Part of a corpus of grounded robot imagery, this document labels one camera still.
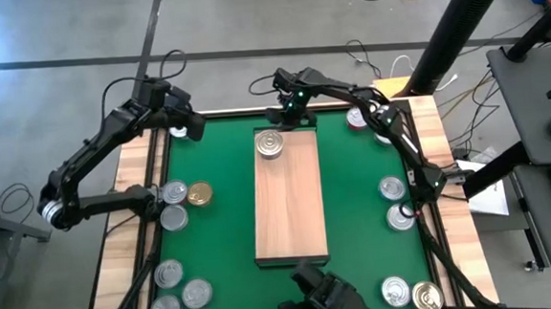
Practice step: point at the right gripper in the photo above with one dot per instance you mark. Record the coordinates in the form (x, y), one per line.
(294, 103)

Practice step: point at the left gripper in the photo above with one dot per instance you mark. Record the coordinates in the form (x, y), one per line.
(172, 103)

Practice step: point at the teal-label can silver lid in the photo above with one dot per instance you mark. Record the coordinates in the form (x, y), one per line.
(178, 133)
(391, 188)

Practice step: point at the red-label can silver lid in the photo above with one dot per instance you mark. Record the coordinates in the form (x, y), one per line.
(168, 274)
(356, 120)
(174, 192)

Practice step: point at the green-label can gold lid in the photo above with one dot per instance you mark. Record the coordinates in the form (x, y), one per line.
(199, 193)

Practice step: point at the wooden shelf black frame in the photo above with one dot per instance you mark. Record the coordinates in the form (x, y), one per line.
(288, 206)

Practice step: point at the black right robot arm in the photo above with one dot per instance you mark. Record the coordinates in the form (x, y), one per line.
(399, 137)

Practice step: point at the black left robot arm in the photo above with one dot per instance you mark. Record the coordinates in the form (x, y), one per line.
(88, 147)

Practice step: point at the green-white-label can silver lid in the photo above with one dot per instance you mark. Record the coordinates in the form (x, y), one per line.
(174, 217)

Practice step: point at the yellow box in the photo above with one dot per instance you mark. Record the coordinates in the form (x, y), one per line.
(391, 87)

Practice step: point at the green table mat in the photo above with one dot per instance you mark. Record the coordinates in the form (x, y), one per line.
(223, 244)

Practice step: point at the black blurred device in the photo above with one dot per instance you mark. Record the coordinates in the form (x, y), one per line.
(327, 297)

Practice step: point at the black tower fan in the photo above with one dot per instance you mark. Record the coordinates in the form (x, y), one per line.
(459, 23)

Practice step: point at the black desk leg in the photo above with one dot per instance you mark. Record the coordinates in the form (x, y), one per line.
(494, 170)

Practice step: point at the grey metal table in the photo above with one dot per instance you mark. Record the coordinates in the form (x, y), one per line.
(11, 228)

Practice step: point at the white paper sheet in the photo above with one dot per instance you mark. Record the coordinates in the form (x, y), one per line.
(491, 199)

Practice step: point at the grey desk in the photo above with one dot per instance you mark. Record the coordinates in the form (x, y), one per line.
(548, 233)
(527, 110)

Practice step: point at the desk castor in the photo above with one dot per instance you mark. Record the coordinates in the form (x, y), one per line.
(530, 266)

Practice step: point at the black aluminium rig frame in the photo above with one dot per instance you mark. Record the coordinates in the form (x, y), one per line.
(137, 285)

